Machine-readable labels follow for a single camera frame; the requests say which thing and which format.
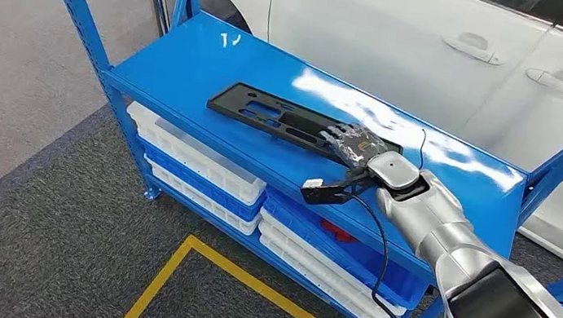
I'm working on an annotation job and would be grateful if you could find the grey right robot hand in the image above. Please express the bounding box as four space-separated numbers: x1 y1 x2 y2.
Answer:
314 118 394 175

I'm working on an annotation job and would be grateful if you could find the black plastic panel part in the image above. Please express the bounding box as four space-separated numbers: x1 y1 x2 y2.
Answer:
200 78 410 172

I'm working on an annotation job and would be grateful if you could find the blue metal shelf rack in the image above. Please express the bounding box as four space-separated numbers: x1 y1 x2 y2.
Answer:
0 0 563 318

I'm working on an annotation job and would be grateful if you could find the small red item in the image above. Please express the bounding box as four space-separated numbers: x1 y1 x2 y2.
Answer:
318 218 359 245

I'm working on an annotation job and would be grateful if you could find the white car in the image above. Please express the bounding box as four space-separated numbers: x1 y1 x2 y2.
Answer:
135 0 563 269

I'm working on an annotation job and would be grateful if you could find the blue plastic bin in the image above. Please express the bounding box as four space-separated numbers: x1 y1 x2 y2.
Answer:
126 134 273 226
250 187 440 314

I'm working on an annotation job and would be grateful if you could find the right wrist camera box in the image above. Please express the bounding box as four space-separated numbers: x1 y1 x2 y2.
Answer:
299 167 376 213

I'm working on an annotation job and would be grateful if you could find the thin black wire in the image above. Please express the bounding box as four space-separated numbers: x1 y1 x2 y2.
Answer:
415 128 430 171

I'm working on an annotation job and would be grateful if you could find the black camera cable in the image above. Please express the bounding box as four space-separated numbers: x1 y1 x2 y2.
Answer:
328 191 464 318

